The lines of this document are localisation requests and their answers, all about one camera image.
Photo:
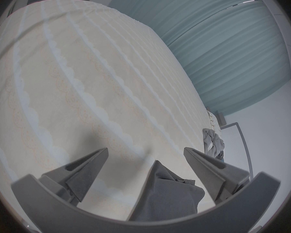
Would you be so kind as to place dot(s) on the black shiny garment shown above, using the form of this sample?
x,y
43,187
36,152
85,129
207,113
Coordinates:
x,y
219,155

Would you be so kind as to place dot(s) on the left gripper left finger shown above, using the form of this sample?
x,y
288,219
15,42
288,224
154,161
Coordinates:
x,y
75,177

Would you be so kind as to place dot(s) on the grey bedside table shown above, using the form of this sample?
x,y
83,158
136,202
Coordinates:
x,y
222,119

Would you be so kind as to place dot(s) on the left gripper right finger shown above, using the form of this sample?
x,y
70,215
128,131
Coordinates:
x,y
215,173

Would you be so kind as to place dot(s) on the black T-shirt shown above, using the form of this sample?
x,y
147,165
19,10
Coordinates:
x,y
165,198

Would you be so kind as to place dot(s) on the white printed pillow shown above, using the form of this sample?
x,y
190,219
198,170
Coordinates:
x,y
213,120

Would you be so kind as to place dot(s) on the grey garment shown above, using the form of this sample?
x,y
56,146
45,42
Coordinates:
x,y
213,139

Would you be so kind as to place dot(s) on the blue-green curtain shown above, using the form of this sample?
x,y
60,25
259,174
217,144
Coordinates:
x,y
237,57
172,8

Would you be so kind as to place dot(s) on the bed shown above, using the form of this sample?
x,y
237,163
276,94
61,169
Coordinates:
x,y
87,81

